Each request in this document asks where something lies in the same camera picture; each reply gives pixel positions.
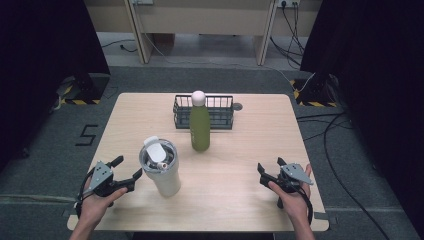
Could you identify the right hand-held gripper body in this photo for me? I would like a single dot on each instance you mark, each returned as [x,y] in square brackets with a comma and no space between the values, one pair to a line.
[293,173]

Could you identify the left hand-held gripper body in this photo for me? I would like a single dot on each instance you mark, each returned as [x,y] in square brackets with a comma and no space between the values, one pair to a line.
[100,173]

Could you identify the white tumbler with lid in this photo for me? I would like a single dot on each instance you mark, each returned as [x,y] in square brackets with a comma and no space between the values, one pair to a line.
[163,170]

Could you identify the green bottle with white cap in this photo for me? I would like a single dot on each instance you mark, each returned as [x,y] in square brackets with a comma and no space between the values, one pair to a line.
[200,130]

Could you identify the person's right hand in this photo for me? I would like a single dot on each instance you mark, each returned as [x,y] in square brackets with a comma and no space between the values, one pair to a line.
[293,206]

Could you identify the person's left hand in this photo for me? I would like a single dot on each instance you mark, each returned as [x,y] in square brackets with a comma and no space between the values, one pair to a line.
[95,208]

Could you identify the round table grommet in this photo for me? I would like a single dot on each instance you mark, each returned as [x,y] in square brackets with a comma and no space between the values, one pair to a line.
[237,107]

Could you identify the stand base with hazard tape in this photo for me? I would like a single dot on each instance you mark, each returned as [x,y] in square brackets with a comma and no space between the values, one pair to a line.
[83,90]
[313,93]

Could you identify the dark curtain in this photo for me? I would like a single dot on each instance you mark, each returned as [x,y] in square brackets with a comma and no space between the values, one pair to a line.
[40,50]
[376,66]

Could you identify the beige desk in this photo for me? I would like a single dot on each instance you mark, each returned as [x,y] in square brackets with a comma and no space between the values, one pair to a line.
[200,16]

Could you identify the wall socket with black plugs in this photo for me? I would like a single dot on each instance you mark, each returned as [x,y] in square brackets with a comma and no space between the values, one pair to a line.
[288,2]

